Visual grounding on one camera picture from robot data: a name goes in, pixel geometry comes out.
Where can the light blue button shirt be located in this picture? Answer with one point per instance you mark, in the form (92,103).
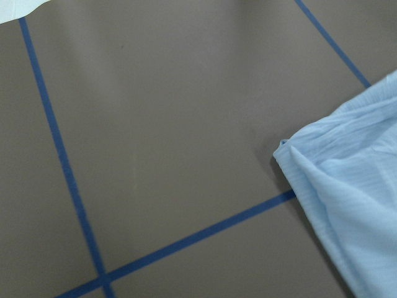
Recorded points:
(342,169)

